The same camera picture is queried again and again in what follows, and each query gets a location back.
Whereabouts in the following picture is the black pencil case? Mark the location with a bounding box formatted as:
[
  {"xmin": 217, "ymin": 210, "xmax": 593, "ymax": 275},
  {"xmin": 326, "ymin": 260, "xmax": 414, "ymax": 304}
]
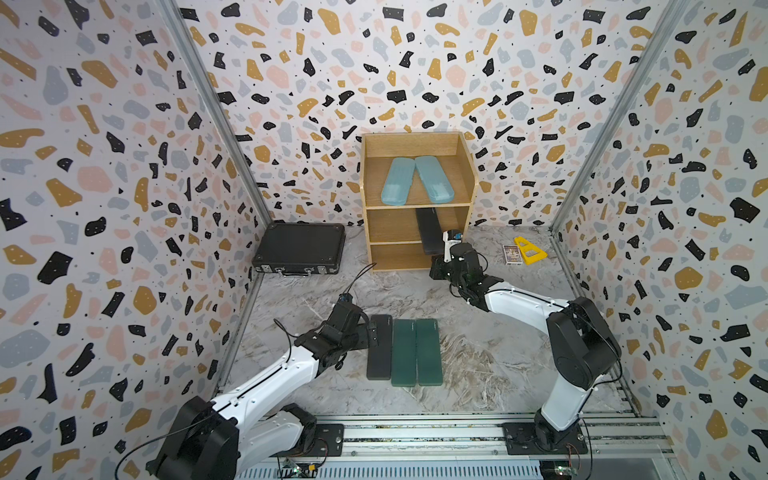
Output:
[
  {"xmin": 415, "ymin": 208, "xmax": 444, "ymax": 256},
  {"xmin": 366, "ymin": 314, "xmax": 393, "ymax": 381}
]

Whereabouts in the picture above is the small card box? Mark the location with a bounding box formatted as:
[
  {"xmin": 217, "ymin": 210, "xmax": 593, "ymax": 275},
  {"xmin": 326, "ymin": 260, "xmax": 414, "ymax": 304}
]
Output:
[{"xmin": 503, "ymin": 245, "xmax": 523, "ymax": 265}]

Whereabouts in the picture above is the green pencil case right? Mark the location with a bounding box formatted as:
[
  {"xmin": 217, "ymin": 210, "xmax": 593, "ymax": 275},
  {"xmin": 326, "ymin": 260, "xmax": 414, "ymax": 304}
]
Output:
[{"xmin": 415, "ymin": 319, "xmax": 443, "ymax": 386}]

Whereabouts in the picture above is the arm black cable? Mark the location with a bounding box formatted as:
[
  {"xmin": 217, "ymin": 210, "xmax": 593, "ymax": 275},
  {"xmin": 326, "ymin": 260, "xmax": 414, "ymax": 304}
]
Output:
[
  {"xmin": 113, "ymin": 262, "xmax": 378, "ymax": 480},
  {"xmin": 449, "ymin": 251, "xmax": 625, "ymax": 480}
]

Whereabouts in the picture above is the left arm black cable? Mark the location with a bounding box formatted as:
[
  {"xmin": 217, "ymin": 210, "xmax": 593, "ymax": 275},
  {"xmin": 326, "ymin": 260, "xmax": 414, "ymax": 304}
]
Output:
[{"xmin": 113, "ymin": 262, "xmax": 378, "ymax": 480}]

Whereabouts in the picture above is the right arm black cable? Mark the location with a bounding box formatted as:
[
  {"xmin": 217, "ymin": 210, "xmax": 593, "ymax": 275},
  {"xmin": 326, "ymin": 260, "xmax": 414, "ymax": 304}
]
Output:
[{"xmin": 449, "ymin": 251, "xmax": 625, "ymax": 480}]

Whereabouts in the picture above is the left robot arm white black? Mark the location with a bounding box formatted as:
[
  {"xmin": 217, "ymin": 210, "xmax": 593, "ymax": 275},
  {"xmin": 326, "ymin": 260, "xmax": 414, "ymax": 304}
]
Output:
[{"xmin": 146, "ymin": 293, "xmax": 378, "ymax": 479}]

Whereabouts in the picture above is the yellow triangular plastic piece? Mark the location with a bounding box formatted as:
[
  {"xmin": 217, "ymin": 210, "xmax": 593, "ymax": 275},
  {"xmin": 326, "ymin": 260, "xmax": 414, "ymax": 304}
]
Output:
[{"xmin": 514, "ymin": 236, "xmax": 548, "ymax": 265}]

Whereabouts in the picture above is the black flat case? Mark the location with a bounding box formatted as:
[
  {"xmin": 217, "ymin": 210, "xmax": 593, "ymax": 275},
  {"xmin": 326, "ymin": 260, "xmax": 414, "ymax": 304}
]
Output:
[{"xmin": 252, "ymin": 223, "xmax": 346, "ymax": 276}]

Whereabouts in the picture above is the light blue pencil case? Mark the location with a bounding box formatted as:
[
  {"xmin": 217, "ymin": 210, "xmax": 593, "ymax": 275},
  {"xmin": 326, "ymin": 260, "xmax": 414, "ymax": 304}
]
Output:
[
  {"xmin": 381, "ymin": 157, "xmax": 415, "ymax": 206},
  {"xmin": 415, "ymin": 156, "xmax": 455, "ymax": 204}
]

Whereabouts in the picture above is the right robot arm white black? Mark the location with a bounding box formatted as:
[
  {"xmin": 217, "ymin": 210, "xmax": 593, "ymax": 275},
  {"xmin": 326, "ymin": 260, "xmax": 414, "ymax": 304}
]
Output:
[{"xmin": 430, "ymin": 230, "xmax": 621, "ymax": 452}]

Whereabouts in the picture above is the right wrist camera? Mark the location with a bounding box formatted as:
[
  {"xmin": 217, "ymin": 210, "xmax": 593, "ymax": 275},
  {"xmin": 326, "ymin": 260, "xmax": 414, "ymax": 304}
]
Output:
[{"xmin": 442, "ymin": 229, "xmax": 463, "ymax": 263}]

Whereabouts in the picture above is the green pencil case left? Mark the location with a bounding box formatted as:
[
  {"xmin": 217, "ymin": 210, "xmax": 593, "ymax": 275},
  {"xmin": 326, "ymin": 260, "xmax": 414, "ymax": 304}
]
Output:
[{"xmin": 391, "ymin": 319, "xmax": 417, "ymax": 388}]

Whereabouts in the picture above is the wooden three-tier shelf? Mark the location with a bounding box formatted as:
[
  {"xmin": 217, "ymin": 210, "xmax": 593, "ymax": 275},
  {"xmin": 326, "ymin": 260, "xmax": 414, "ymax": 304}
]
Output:
[{"xmin": 360, "ymin": 131, "xmax": 478, "ymax": 272}]

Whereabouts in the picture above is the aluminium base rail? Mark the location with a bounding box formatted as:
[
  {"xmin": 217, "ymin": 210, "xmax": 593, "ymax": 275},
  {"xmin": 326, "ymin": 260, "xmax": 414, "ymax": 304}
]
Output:
[{"xmin": 164, "ymin": 412, "xmax": 676, "ymax": 480}]

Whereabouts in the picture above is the green pencil case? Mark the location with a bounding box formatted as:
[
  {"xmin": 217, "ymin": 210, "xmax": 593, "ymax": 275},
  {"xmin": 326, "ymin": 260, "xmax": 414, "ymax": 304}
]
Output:
[
  {"xmin": 391, "ymin": 319, "xmax": 417, "ymax": 388},
  {"xmin": 415, "ymin": 319, "xmax": 443, "ymax": 386}
]

